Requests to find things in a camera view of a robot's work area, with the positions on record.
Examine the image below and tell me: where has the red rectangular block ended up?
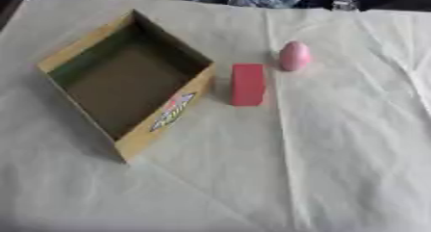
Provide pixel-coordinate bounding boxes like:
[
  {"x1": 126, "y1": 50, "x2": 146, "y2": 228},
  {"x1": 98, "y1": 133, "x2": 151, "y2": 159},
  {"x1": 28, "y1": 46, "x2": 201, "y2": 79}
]
[{"x1": 229, "y1": 62, "x2": 268, "y2": 108}]

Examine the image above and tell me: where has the tan open cardboard box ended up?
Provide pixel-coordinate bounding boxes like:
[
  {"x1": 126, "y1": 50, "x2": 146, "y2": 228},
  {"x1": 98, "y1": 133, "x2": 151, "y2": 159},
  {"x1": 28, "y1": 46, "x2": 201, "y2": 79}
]
[{"x1": 35, "y1": 8, "x2": 219, "y2": 164}]

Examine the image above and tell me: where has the pink egg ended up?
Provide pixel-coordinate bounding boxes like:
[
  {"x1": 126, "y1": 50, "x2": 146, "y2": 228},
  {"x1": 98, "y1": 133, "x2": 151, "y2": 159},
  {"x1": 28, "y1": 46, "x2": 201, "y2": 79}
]
[{"x1": 277, "y1": 40, "x2": 314, "y2": 72}]

